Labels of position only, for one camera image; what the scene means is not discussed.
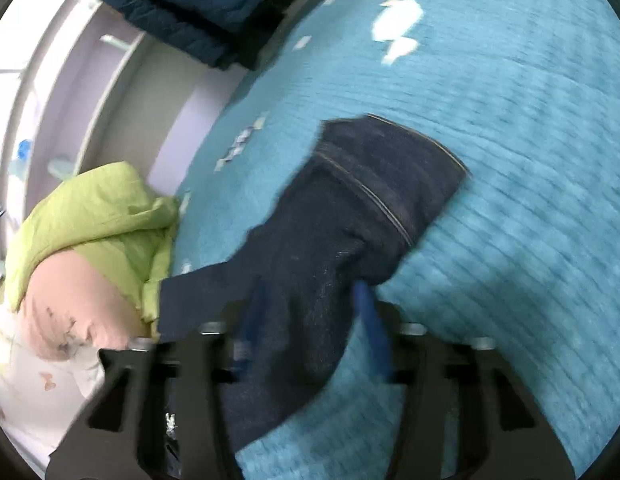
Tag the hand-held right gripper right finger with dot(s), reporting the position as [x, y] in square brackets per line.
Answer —
[372, 325]

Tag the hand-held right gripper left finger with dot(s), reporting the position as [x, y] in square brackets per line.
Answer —
[252, 312]

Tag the dark blue jeans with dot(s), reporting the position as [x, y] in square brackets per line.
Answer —
[340, 210]

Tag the pink quilt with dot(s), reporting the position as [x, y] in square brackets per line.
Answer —
[65, 300]

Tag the green quilt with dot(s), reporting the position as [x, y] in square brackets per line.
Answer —
[90, 210]

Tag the white wardrobe with butterfly stickers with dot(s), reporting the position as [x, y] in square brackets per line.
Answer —
[30, 395]

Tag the teal fish print bed mat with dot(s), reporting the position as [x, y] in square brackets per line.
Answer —
[490, 110]

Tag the navy and yellow puffer jacket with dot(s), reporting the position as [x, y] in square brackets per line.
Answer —
[190, 0]

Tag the purple wall shelf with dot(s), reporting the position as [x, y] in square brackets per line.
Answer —
[65, 85]

